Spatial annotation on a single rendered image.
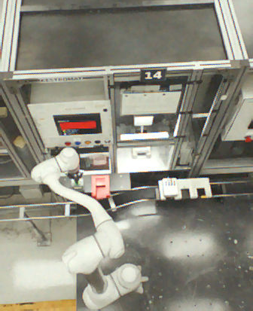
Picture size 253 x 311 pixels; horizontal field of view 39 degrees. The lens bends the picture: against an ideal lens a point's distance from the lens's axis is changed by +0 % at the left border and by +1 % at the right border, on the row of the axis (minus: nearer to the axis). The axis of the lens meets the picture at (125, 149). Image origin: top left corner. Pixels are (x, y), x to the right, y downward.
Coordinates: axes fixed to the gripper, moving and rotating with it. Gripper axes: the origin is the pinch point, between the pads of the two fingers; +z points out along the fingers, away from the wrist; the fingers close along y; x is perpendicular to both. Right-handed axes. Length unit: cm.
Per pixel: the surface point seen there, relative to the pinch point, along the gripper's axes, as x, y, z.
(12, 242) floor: 13, 72, 107
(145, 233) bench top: 30, -46, 39
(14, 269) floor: 37, 68, 107
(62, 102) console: -10, -2, -76
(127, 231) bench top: 27, -33, 39
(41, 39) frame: -36, 6, -94
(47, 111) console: -10, 7, -70
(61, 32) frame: -40, -4, -94
